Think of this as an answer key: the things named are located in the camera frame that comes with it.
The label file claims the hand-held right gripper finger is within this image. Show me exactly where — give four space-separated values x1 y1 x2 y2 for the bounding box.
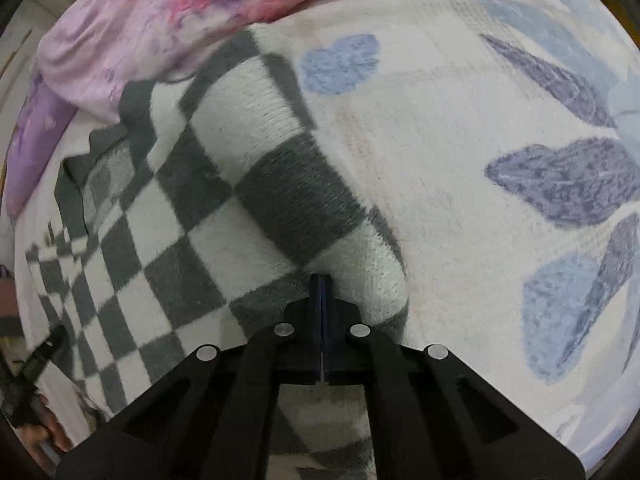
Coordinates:
320 274 587 480
54 273 322 480

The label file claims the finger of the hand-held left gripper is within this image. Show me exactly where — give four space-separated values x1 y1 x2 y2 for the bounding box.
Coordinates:
22 325 69 386

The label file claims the grey white checkered fleece garment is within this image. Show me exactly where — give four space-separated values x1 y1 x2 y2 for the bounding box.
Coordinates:
25 30 412 480

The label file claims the person's left hand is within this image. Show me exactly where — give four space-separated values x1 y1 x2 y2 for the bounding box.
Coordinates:
19 394 74 463

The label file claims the white blanket with blue leaves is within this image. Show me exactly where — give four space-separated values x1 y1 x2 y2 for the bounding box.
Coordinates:
12 0 640 471

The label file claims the purple pillow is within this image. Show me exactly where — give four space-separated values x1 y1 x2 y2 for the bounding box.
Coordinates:
4 74 77 219

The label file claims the pink floral quilt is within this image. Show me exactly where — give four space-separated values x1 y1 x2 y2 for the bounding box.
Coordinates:
35 0 451 123

